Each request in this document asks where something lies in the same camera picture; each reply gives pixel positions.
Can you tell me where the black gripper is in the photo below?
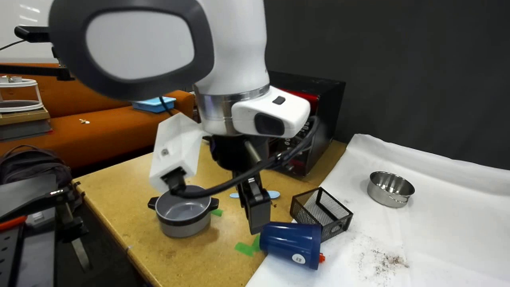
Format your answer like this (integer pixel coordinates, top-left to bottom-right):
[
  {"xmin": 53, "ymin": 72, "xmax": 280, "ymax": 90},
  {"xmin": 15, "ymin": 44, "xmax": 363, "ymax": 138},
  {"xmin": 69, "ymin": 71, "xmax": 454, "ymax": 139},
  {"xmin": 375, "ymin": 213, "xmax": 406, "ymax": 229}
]
[{"xmin": 205, "ymin": 133, "xmax": 273, "ymax": 237}]

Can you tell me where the blue plastic cup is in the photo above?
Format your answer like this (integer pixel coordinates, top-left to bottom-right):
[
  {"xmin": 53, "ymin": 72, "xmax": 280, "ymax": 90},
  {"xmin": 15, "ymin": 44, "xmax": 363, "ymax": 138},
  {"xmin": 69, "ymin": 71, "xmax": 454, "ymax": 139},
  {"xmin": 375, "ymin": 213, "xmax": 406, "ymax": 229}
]
[{"xmin": 257, "ymin": 221, "xmax": 323, "ymax": 272}]

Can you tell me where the green tape mark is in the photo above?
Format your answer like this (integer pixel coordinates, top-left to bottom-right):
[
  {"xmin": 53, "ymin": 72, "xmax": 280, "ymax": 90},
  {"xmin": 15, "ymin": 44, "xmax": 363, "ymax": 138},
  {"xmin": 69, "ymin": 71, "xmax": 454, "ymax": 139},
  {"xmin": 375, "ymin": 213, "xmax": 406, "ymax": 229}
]
[{"xmin": 232, "ymin": 237, "xmax": 262, "ymax": 259}]

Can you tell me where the red and black microwave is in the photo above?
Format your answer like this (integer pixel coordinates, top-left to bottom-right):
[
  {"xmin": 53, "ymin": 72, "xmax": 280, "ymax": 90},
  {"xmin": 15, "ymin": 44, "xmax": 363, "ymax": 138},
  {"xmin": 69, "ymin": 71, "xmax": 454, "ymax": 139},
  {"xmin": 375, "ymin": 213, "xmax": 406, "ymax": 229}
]
[{"xmin": 267, "ymin": 71, "xmax": 347, "ymax": 181}]

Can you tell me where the light blue flat box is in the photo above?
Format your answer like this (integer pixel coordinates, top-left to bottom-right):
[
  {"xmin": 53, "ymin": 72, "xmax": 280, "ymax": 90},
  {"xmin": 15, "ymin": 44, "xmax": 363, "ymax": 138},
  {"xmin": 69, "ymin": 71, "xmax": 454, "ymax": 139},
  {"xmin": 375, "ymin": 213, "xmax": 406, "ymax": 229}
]
[{"xmin": 132, "ymin": 95, "xmax": 178, "ymax": 115}]

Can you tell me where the orange sofa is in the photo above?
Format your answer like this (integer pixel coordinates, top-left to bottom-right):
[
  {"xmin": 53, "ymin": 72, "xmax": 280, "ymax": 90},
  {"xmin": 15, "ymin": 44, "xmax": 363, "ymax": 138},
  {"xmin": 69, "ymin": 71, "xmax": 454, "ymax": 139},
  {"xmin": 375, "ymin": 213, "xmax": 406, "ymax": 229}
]
[{"xmin": 0, "ymin": 63, "xmax": 197, "ymax": 173}]

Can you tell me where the white cloth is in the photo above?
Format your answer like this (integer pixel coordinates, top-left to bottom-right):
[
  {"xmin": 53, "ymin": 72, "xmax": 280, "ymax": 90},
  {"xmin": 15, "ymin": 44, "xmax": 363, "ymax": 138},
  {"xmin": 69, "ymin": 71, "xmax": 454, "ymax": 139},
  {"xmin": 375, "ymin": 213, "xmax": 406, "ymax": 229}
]
[{"xmin": 245, "ymin": 133, "xmax": 510, "ymax": 287}]

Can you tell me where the black metal clamp stand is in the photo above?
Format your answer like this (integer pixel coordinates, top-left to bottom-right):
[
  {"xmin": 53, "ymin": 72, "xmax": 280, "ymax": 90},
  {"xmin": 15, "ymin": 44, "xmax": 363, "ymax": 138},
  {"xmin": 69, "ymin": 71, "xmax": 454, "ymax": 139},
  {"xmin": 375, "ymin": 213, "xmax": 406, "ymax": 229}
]
[{"xmin": 0, "ymin": 181, "xmax": 93, "ymax": 287}]

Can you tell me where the black backpack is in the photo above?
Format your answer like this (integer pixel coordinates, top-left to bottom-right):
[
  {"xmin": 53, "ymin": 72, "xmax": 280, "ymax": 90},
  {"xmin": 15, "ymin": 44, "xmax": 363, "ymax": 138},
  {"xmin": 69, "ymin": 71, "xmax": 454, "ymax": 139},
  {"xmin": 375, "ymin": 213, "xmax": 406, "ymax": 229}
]
[{"xmin": 0, "ymin": 146, "xmax": 73, "ymax": 221}]

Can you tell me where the white tray object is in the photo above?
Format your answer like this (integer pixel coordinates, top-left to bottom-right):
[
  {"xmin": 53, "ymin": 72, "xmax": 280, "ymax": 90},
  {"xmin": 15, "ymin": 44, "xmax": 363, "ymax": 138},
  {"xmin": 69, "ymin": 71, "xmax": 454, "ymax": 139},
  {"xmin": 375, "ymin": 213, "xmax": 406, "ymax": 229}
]
[{"xmin": 0, "ymin": 76, "xmax": 46, "ymax": 117}]

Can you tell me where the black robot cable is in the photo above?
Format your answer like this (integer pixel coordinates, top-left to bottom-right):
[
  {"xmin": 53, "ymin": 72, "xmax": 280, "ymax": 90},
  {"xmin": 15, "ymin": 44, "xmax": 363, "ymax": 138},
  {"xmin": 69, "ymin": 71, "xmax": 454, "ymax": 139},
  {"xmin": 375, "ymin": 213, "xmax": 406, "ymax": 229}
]
[{"xmin": 167, "ymin": 117, "xmax": 323, "ymax": 202}]

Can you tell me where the black wire mesh box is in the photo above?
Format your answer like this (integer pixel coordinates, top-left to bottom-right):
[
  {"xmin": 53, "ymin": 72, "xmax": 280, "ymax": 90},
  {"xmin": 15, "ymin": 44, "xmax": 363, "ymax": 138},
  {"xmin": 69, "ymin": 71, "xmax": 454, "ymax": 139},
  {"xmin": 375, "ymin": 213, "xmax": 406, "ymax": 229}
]
[{"xmin": 288, "ymin": 187, "xmax": 353, "ymax": 241}]

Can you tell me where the grey pot with black handles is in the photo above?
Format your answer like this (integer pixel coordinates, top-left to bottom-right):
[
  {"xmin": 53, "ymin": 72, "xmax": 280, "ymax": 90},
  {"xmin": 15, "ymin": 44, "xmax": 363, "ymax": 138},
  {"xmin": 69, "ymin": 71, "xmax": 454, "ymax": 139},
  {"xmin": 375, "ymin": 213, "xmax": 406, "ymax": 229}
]
[{"xmin": 146, "ymin": 184, "xmax": 219, "ymax": 240}]

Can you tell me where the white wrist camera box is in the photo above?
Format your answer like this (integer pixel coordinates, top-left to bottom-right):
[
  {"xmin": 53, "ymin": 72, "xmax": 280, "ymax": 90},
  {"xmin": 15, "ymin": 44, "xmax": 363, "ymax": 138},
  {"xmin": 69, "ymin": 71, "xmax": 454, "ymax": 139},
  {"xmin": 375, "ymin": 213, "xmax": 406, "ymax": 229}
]
[{"xmin": 148, "ymin": 112, "xmax": 205, "ymax": 195}]

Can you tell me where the black camera on stand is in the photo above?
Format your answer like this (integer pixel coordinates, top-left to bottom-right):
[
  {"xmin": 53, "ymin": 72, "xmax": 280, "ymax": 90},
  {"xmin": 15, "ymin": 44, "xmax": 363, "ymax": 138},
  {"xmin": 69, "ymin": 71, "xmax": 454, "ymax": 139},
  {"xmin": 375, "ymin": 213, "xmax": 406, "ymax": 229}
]
[{"xmin": 12, "ymin": 25, "xmax": 60, "ymax": 45}]

